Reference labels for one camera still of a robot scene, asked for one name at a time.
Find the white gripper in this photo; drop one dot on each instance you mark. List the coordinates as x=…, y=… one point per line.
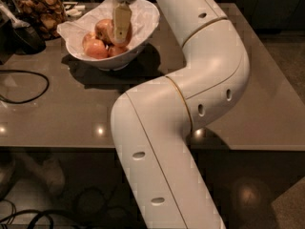
x=122, y=17

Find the red apple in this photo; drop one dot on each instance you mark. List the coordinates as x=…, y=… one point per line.
x=95, y=48
x=89, y=37
x=104, y=30
x=122, y=43
x=114, y=50

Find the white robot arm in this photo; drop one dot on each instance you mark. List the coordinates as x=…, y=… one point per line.
x=151, y=121

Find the white ceramic bowl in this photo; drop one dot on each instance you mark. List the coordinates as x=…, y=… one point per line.
x=116, y=62

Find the white paper liner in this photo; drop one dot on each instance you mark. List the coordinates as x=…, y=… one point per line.
x=145, y=19

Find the small white items on table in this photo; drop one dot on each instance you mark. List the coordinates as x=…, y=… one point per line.
x=74, y=10

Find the glass jar of chips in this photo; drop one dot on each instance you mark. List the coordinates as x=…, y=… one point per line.
x=44, y=15

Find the white shoe under table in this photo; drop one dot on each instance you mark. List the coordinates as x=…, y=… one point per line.
x=49, y=172

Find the black appliance with handle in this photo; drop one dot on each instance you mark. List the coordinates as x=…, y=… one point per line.
x=25, y=38

